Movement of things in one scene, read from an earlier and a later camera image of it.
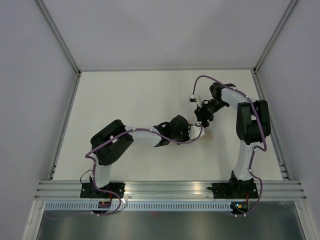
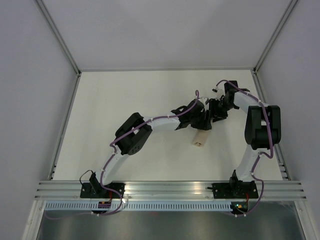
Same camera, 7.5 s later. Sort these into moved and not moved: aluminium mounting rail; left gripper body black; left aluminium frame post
Moved: left gripper body black
Not moved: left aluminium frame post; aluminium mounting rail
